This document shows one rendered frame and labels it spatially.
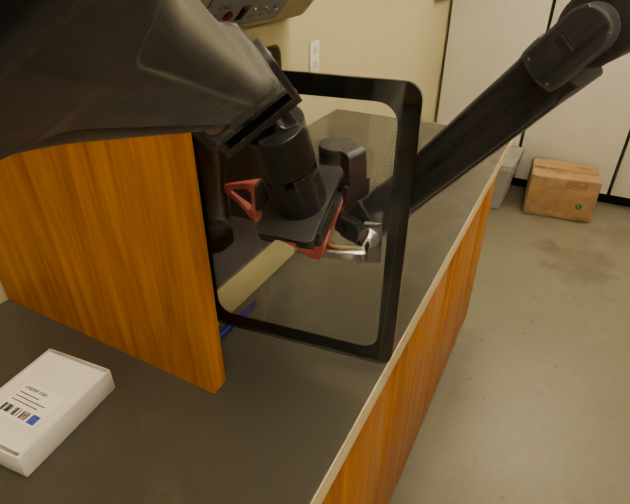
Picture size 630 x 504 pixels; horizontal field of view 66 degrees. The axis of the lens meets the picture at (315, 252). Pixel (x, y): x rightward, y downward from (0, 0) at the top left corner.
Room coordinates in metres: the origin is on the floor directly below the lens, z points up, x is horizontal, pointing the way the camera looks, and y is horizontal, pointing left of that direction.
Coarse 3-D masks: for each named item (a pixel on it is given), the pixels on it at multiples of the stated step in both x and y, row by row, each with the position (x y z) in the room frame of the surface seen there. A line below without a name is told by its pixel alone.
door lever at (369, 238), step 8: (360, 232) 0.52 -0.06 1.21; (368, 232) 0.51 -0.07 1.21; (376, 232) 0.51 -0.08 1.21; (360, 240) 0.52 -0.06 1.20; (368, 240) 0.50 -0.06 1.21; (376, 240) 0.51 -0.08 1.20; (296, 248) 0.50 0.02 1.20; (328, 248) 0.48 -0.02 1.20; (336, 248) 0.48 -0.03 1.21; (344, 248) 0.48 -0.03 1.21; (352, 248) 0.48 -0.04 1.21; (360, 248) 0.48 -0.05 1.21; (368, 248) 0.49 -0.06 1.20; (328, 256) 0.48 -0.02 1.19; (336, 256) 0.48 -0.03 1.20; (344, 256) 0.48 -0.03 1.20; (352, 256) 0.47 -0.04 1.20; (360, 256) 0.47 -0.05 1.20
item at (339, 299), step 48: (336, 96) 0.53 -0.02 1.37; (384, 96) 0.51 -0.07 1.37; (336, 144) 0.53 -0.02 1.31; (384, 144) 0.51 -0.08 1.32; (240, 192) 0.58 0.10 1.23; (384, 192) 0.51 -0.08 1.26; (240, 240) 0.58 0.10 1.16; (336, 240) 0.53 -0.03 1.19; (384, 240) 0.51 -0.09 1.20; (240, 288) 0.58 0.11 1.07; (288, 288) 0.56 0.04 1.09; (336, 288) 0.53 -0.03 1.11; (384, 288) 0.51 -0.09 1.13; (288, 336) 0.56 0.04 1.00; (336, 336) 0.53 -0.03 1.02; (384, 336) 0.51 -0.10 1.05
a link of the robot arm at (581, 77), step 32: (576, 32) 0.40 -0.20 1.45; (608, 32) 0.38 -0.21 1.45; (512, 64) 0.49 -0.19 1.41; (544, 64) 0.42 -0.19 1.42; (576, 64) 0.40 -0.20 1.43; (480, 96) 0.49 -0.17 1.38; (512, 96) 0.46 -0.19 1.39; (544, 96) 0.44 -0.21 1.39; (448, 128) 0.52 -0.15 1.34; (480, 128) 0.49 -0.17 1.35; (512, 128) 0.46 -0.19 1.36; (416, 160) 0.55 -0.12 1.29; (448, 160) 0.51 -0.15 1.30; (480, 160) 0.50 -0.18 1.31; (416, 192) 0.54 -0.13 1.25
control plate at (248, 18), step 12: (216, 0) 0.61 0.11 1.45; (228, 0) 0.63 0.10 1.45; (240, 0) 0.66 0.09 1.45; (252, 0) 0.68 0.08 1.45; (264, 0) 0.71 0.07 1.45; (276, 0) 0.74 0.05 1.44; (288, 0) 0.78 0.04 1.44; (216, 12) 0.63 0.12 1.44; (252, 12) 0.71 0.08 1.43; (264, 12) 0.74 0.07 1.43; (276, 12) 0.78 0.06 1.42; (240, 24) 0.71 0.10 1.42
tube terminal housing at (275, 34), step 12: (264, 24) 0.82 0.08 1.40; (276, 24) 0.85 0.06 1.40; (288, 24) 0.89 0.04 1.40; (252, 36) 0.79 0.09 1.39; (264, 36) 0.82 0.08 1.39; (276, 36) 0.85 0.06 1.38; (288, 36) 0.89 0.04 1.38; (276, 48) 0.90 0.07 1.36; (288, 48) 0.89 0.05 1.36; (276, 60) 0.90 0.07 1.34; (288, 60) 0.89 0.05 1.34
